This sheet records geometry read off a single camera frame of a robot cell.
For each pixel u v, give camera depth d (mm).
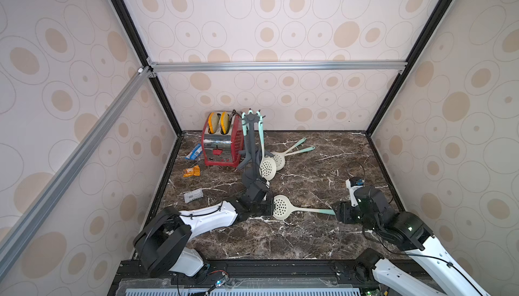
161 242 425
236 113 1068
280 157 1027
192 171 1007
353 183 626
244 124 701
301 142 1152
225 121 980
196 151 1093
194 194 930
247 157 856
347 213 622
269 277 730
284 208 853
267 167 890
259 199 675
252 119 702
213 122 972
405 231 455
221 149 946
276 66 1102
